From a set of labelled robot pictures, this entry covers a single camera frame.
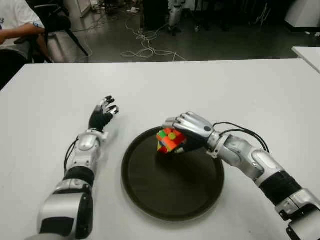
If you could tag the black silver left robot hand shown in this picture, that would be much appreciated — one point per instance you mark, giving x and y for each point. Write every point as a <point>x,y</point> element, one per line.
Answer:
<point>100,118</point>

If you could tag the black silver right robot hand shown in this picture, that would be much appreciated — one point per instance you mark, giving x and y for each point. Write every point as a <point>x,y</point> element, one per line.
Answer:
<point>197,130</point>

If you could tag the multicoloured Rubik's cube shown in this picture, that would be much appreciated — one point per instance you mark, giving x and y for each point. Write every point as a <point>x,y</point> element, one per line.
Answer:
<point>170,141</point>

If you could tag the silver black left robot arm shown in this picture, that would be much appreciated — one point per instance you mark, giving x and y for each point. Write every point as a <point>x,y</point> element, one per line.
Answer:
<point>83,150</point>

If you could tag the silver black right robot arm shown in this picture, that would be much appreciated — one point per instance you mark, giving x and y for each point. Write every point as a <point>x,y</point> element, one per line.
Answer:
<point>262,162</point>

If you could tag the dark brown round plate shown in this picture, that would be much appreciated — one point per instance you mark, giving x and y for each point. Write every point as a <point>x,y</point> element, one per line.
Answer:
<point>172,185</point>

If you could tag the black chair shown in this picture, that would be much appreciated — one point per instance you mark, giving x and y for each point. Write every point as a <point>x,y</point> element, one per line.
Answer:
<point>56,22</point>

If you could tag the white board panel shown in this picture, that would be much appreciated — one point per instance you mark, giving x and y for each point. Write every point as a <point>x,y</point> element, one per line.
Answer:
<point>82,7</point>

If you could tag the white power strip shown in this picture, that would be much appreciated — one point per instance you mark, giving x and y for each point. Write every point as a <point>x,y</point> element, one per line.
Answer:
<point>132,10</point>

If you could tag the seated person in white shirt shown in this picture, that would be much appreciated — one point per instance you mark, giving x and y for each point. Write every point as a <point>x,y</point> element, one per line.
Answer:
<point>15,17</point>

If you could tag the white side table corner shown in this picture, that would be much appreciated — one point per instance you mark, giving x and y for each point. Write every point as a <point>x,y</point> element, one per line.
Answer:
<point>310,56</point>

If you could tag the white cabinet with black base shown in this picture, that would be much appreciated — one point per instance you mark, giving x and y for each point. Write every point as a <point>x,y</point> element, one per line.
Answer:
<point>305,12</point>

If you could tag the grey metal folding frame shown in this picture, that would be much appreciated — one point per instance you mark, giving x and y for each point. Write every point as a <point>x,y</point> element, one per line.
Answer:
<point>262,13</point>

